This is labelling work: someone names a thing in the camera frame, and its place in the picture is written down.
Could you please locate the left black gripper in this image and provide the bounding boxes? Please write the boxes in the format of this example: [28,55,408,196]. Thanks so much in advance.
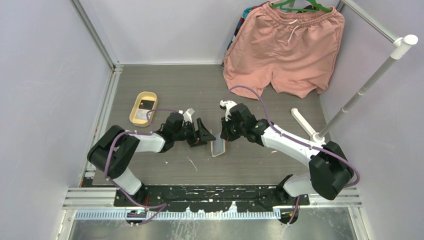
[173,118,216,148]

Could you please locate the beige leather card holder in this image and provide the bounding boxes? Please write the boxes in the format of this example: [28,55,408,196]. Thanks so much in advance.
[210,133,226,158]

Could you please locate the beige oval plastic tray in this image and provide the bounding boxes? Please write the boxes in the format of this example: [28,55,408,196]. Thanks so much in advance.
[129,91,158,127]

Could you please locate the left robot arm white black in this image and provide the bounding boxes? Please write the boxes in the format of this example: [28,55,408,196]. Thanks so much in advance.
[87,111,216,207]

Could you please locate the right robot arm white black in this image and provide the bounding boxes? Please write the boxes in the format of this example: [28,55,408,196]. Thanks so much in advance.
[219,100,354,206]

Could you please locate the silver vip card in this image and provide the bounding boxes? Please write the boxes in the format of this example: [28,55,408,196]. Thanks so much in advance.
[134,109,150,121]

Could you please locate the black vip card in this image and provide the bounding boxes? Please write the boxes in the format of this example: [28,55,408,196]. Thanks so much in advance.
[138,98,156,110]

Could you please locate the pink shorts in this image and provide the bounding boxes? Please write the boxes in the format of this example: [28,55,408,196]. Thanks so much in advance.
[222,3,345,99]

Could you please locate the colourful patterned garment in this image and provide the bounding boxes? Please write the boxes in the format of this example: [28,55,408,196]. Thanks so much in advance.
[224,1,270,56]

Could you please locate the green clothes hanger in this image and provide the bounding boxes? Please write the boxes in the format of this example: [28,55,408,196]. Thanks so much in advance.
[269,0,332,13]

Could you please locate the white clothes rack stand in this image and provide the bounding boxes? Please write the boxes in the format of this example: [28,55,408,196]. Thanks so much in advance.
[290,34,419,145]

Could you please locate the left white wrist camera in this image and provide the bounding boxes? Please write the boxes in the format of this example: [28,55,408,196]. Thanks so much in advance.
[178,108,195,123]

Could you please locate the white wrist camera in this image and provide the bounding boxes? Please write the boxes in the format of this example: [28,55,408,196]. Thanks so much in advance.
[219,100,237,122]
[178,108,195,123]

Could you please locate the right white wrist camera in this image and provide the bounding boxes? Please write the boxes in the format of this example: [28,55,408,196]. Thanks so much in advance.
[219,100,237,122]

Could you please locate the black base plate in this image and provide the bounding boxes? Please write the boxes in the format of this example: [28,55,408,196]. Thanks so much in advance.
[133,185,295,213]

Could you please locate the aluminium frame rail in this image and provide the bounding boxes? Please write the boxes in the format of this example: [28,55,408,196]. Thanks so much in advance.
[70,0,124,186]

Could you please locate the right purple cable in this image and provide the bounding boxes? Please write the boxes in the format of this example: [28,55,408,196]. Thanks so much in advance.
[222,85,361,227]

